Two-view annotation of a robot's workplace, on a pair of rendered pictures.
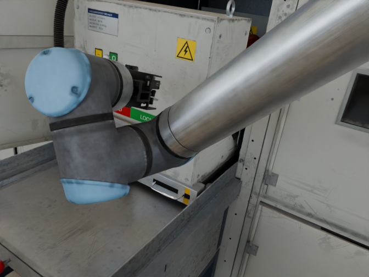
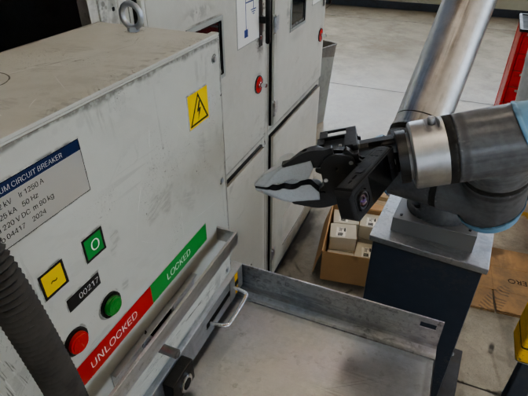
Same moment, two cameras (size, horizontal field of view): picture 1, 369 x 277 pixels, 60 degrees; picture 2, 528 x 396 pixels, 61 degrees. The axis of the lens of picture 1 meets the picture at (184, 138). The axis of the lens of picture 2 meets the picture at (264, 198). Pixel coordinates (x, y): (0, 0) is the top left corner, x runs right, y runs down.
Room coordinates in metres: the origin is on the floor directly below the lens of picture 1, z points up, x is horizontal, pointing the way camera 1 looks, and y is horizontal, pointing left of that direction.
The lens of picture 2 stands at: (0.80, 0.64, 1.56)
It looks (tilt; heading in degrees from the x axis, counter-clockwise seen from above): 34 degrees down; 264
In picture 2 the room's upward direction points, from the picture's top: straight up
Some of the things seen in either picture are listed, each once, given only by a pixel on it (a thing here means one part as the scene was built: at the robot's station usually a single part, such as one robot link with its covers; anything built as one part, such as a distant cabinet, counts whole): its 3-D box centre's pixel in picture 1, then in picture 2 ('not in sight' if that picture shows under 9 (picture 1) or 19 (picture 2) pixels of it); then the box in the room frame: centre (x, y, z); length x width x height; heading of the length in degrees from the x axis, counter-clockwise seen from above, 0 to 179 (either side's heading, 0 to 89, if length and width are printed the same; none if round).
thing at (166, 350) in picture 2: not in sight; (159, 343); (0.90, 0.21, 1.02); 0.06 x 0.02 x 0.04; 151
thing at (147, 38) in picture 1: (130, 92); (147, 262); (0.90, 0.18, 1.15); 0.48 x 0.01 x 0.48; 61
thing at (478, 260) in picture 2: not in sight; (435, 223); (0.16, -0.38, 0.74); 0.32 x 0.32 x 0.02; 56
